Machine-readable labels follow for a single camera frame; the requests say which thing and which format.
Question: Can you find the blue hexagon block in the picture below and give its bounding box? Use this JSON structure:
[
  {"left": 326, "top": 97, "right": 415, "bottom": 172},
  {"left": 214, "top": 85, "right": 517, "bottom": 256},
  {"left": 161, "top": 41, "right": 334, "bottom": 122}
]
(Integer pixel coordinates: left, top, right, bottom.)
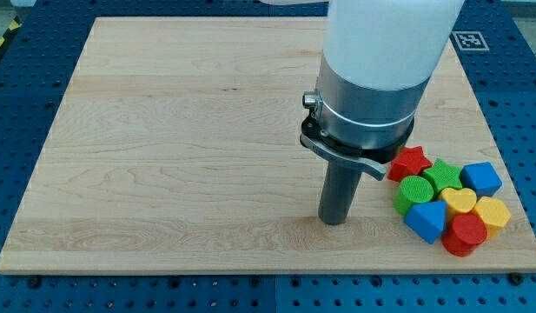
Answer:
[{"left": 460, "top": 162, "right": 503, "bottom": 197}]

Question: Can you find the red star block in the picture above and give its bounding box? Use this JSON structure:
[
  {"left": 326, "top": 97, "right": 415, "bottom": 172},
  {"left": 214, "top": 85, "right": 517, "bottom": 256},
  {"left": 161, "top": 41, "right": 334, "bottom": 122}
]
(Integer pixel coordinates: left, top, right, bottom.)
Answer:
[{"left": 387, "top": 146, "right": 433, "bottom": 183}]

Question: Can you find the green star block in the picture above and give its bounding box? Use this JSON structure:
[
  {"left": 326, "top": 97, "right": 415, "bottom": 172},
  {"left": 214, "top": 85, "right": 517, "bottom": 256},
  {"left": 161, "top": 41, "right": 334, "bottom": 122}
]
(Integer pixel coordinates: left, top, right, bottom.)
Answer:
[{"left": 422, "top": 158, "right": 463, "bottom": 195}]

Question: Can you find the yellow heart block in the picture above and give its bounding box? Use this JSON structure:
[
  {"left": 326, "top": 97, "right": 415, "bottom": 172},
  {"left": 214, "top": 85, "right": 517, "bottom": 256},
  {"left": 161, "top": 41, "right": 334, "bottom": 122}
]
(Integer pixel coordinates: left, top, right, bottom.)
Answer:
[{"left": 437, "top": 188, "right": 477, "bottom": 224}]

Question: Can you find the black clamp with silver lever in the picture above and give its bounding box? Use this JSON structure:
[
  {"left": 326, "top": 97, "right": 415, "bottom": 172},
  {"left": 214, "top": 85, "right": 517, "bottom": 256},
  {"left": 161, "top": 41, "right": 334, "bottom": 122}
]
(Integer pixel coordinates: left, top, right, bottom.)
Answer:
[{"left": 300, "top": 109, "right": 414, "bottom": 181}]

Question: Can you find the yellow hexagon block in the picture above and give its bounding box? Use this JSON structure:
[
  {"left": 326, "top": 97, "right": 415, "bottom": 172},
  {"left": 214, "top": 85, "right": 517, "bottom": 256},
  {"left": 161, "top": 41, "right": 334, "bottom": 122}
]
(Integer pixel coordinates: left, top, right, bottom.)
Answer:
[{"left": 471, "top": 196, "right": 512, "bottom": 240}]

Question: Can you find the red cylinder block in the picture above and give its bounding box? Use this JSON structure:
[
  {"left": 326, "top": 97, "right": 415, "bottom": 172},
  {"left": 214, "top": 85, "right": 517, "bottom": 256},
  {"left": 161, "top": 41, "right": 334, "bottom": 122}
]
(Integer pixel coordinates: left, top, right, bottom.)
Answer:
[{"left": 441, "top": 214, "right": 487, "bottom": 257}]

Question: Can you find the green cylinder block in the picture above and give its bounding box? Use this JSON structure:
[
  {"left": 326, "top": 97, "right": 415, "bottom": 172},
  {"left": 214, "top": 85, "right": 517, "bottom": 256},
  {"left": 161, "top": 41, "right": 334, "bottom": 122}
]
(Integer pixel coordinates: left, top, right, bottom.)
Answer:
[{"left": 393, "top": 176, "right": 434, "bottom": 216}]

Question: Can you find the yellow black hazard tape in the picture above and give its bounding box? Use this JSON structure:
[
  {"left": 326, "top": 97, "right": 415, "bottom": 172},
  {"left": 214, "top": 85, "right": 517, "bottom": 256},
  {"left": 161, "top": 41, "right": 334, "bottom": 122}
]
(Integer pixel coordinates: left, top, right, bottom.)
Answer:
[{"left": 0, "top": 16, "right": 22, "bottom": 59}]

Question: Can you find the blue triangle block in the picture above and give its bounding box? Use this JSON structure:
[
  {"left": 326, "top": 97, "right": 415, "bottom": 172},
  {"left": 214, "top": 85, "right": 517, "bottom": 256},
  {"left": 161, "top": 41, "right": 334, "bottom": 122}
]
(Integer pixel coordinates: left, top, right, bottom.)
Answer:
[{"left": 404, "top": 201, "right": 447, "bottom": 244}]

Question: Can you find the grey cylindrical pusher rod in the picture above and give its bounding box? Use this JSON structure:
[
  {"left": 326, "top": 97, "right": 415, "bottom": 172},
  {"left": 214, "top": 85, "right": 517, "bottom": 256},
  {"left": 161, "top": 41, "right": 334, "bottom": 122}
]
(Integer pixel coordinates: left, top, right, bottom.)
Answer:
[{"left": 318, "top": 163, "right": 361, "bottom": 225}]

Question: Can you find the light wooden board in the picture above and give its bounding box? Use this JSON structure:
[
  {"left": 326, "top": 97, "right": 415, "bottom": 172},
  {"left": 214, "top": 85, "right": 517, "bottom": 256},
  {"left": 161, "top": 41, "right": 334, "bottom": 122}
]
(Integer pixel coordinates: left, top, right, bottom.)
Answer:
[{"left": 0, "top": 17, "right": 536, "bottom": 276}]

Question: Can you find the white fiducial marker tag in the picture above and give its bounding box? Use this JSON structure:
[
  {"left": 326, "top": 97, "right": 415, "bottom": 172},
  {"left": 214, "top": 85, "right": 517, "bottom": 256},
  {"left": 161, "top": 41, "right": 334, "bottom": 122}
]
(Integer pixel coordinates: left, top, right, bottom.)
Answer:
[{"left": 452, "top": 30, "right": 489, "bottom": 51}]

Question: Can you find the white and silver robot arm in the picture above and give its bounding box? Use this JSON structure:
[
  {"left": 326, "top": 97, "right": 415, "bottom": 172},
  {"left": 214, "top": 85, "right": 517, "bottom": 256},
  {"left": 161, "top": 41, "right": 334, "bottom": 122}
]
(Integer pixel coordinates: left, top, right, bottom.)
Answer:
[{"left": 300, "top": 0, "right": 464, "bottom": 225}]

